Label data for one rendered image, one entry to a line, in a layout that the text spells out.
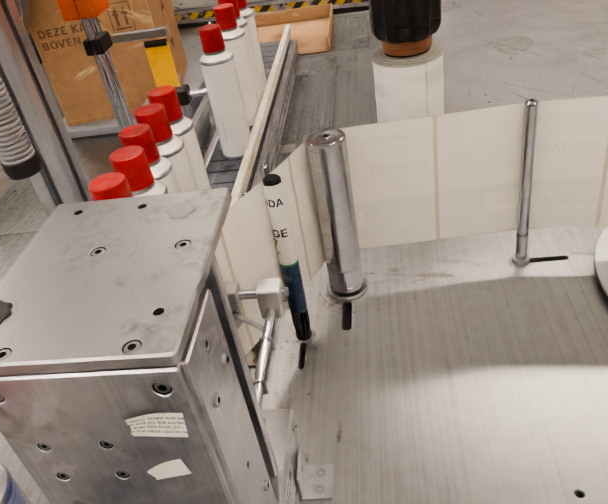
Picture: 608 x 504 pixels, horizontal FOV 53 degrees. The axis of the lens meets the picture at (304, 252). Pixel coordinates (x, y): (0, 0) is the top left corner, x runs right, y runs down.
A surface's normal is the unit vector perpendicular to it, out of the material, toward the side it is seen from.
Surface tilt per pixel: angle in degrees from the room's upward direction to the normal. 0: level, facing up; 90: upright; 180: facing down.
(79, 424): 90
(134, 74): 90
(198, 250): 0
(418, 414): 0
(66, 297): 0
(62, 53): 90
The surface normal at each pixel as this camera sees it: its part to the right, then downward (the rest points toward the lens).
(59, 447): -0.07, 0.59
